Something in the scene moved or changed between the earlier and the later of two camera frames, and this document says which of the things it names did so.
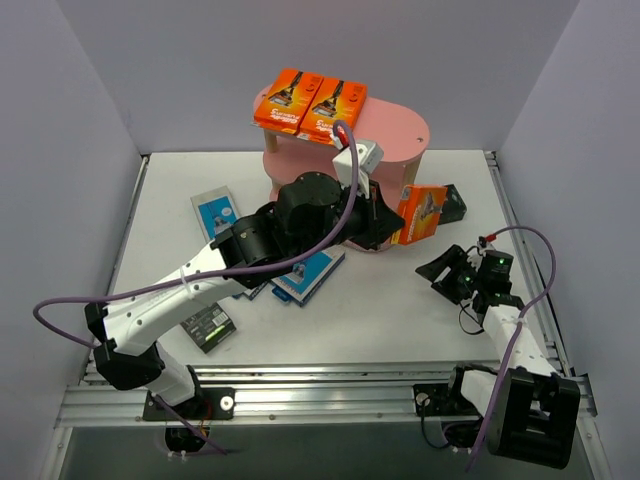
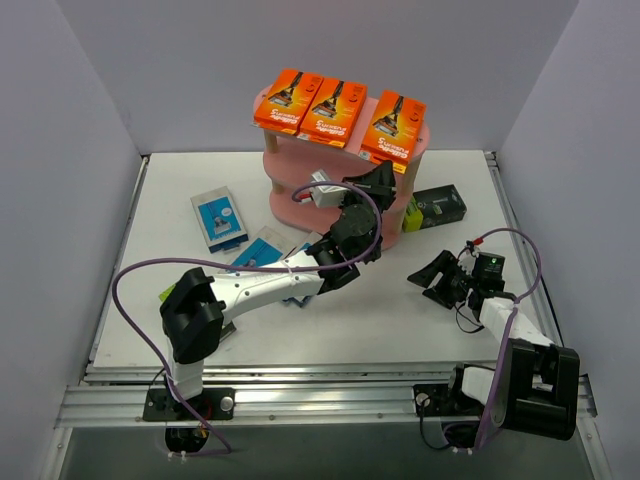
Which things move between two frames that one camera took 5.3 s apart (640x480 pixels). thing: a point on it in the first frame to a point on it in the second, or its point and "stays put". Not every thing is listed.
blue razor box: (215, 210) stays put
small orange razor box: (420, 206) to (393, 130)
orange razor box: (287, 100) stays put
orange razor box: (336, 100) stays put
